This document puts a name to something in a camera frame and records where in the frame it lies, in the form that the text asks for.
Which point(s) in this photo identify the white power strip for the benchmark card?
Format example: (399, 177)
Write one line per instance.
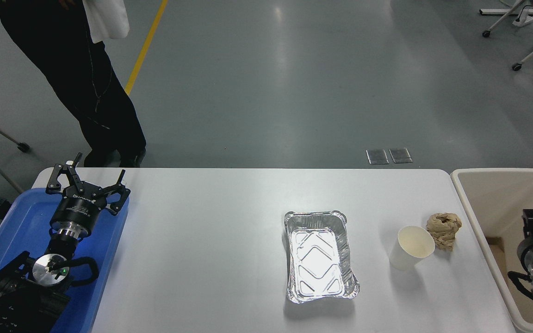
(524, 19)

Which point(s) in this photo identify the standing person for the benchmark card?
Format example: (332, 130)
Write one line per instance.
(81, 83)

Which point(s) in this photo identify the large pale plastic bin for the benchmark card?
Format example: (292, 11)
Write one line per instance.
(488, 203)

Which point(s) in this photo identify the metal floor plate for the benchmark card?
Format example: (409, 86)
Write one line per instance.
(377, 156)
(400, 155)

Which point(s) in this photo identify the white fabric piece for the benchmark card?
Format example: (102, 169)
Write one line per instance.
(107, 18)

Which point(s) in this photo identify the rectangular foil tray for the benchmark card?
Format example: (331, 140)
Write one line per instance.
(317, 259)

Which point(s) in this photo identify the blue plastic tray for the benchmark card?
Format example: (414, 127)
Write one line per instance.
(21, 226)

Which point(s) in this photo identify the crumpled tan paper ball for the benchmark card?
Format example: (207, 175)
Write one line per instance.
(443, 229)

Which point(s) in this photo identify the white paper cup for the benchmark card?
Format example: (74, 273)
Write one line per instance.
(410, 247)

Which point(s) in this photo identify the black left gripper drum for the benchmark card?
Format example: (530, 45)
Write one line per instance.
(79, 210)

